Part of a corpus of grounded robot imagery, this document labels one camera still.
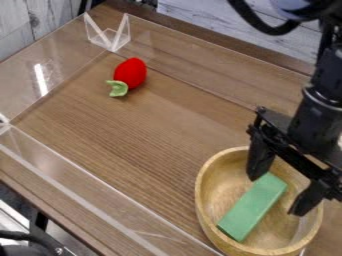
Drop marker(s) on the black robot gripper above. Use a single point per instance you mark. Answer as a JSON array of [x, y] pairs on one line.
[[304, 141]]

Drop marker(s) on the green rectangular block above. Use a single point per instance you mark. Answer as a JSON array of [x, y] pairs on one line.
[[249, 209]]

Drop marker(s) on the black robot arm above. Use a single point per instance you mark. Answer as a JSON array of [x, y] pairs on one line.
[[326, 11]]

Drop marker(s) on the red plush strawberry toy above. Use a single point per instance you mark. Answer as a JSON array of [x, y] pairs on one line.
[[129, 75]]

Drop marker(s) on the black table leg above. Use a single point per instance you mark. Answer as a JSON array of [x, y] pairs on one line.
[[37, 226]]

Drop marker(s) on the clear acrylic corner bracket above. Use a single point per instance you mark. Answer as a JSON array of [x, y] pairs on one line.
[[109, 39]]

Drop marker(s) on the clear acrylic tray wall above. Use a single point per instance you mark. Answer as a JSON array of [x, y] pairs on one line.
[[108, 163]]

